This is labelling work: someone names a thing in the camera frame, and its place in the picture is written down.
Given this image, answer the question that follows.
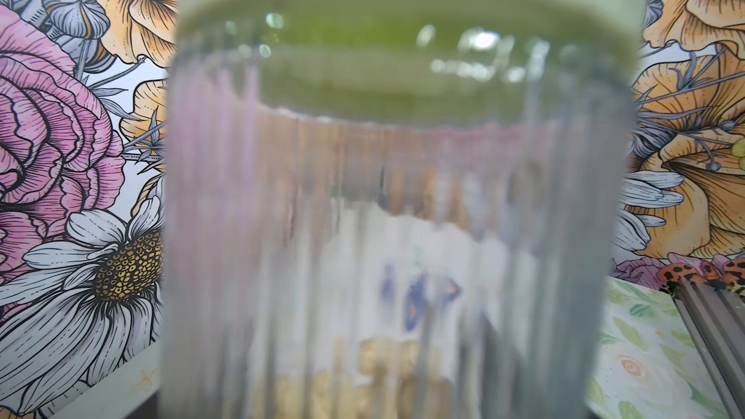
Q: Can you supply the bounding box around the green lid peanut jar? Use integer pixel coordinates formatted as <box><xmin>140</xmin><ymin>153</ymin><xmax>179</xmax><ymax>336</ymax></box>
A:
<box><xmin>159</xmin><ymin>0</ymin><xmax>644</xmax><ymax>418</ymax></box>

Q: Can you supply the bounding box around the right aluminium corner post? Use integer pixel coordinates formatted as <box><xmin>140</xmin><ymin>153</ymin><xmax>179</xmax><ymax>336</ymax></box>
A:
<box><xmin>673</xmin><ymin>279</ymin><xmax>745</xmax><ymax>418</ymax></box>

